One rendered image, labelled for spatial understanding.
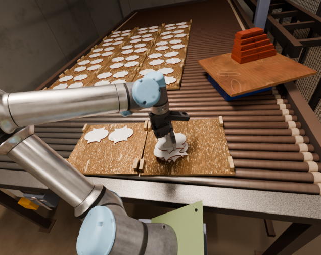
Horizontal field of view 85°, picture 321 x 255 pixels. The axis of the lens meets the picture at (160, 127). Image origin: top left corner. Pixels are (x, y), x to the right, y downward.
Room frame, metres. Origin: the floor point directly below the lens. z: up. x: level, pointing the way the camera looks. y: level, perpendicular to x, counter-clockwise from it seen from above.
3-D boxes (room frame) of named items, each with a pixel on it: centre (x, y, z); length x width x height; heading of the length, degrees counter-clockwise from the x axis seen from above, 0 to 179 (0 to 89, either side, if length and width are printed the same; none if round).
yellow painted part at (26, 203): (0.64, 0.90, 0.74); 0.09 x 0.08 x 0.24; 71
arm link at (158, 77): (0.57, -0.01, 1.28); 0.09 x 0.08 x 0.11; 116
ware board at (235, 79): (1.02, -0.65, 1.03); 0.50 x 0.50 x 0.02; 3
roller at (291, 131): (0.83, 0.25, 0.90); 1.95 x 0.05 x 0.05; 71
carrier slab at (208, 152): (0.58, -0.10, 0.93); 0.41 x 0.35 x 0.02; 76
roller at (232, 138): (0.78, 0.26, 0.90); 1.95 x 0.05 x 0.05; 71
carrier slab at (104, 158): (0.69, 0.30, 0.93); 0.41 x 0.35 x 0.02; 75
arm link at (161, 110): (0.57, -0.02, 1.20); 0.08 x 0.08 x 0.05
